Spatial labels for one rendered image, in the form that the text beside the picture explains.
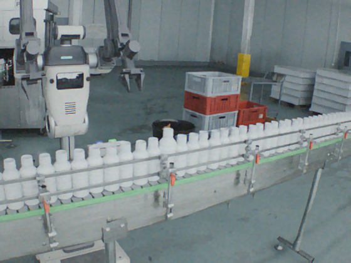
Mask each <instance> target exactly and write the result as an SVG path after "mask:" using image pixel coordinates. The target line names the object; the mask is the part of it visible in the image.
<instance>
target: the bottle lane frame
mask: <svg viewBox="0 0 351 263"><path fill-rule="evenodd" d="M341 142H342V138H338V139H335V140H330V141H327V142H323V143H322V144H319V145H315V146H312V149H310V150H309V154H308V158H307V162H308V166H306V173H304V175H305V174H308V173H311V172H313V171H315V170H318V169H320V168H323V167H324V164H325V159H326V158H327V157H328V156H330V155H332V156H333V158H332V162H331V164H333V163H335V162H337V157H336V156H335V155H337V156H338V150H336V148H335V147H336V143H338V144H337V149H340V145H341ZM335 150H336V152H335V155H334V151H335ZM342 151H343V153H341V156H340V157H341V159H339V161H340V160H342V159H344V158H347V157H350V156H351V135H350V136H348V137H347V138H346V139H345V138H344V143H343V147H342ZM305 153H306V148H302V149H299V150H295V151H292V152H287V153H283V154H281V155H278V156H273V157H269V158H265V159H262V160H259V163H258V165H257V164H256V168H255V172H254V179H255V180H256V183H254V184H253V192H251V194H253V193H256V192H260V191H262V190H264V189H267V188H270V187H274V186H276V185H278V184H280V183H283V182H287V181H289V180H293V179H295V178H297V177H299V176H302V175H301V169H299V168H298V162H300V160H299V157H300V155H301V154H302V158H301V160H302V161H304V158H305ZM252 165H253V163H252V162H251V163H250V162H249V163H246V164H243V165H238V166H235V167H233V166H231V167H229V168H226V169H224V170H218V171H215V172H214V171H212V172H209V173H207V172H205V173H204V174H198V175H196V176H195V177H192V176H191V177H189V178H183V179H180V180H175V184H174V185H173V186H172V193H171V202H172V203H173V204H174V206H173V208H172V213H173V216H172V217H171V218H169V220H172V219H176V218H179V217H182V216H185V215H189V214H193V213H195V212H199V211H202V210H206V209H209V208H211V207H216V206H218V205H222V204H223V203H226V202H230V201H232V200H236V199H240V198H243V197H244V196H247V195H248V194H247V191H246V189H247V187H246V186H245V184H244V181H245V179H246V178H247V176H246V170H248V169H249V175H248V177H249V178H250V176H251V169H252ZM167 188H168V181H167V183H159V184H158V185H150V186H149V187H144V188H143V187H141V188H138V189H135V190H134V189H132V190H130V191H127V192H124V191H122V193H116V194H114V193H112V195H103V194H102V197H97V198H94V197H93V198H92V199H90V200H89V199H87V200H84V199H82V201H79V202H74V201H71V203H68V204H62V203H61V205H57V206H51V205H50V211H49V213H50V216H53V219H54V223H53V227H55V232H57V235H56V242H58V248H55V251H56V250H61V249H65V248H68V247H69V248H70V247H73V246H74V247H75V246H77V245H82V244H86V243H89V242H93V241H94V242H95V241H98V240H100V239H103V230H102V227H103V226H104V224H105V223H106V222H109V221H114V220H118V219H122V218H124V219H125V220H126V221H127V232H131V231H135V230H140V229H143V228H146V227H150V226H152V225H155V224H160V223H163V222H166V220H165V213H166V210H165V207H164V201H165V198H164V192H165V191H167ZM47 252H51V249H50V245H49V239H48V231H47V228H46V221H45V212H44V208H41V207H39V209H36V210H30V209H28V211H27V212H26V211H25V212H21V213H20V212H18V210H17V212H16V214H8V213H6V215H3V216H0V262H5V261H10V260H13V259H14V260H15V259H20V258H24V257H30V256H34V255H38V254H39V255H40V254H44V253H47Z"/></svg>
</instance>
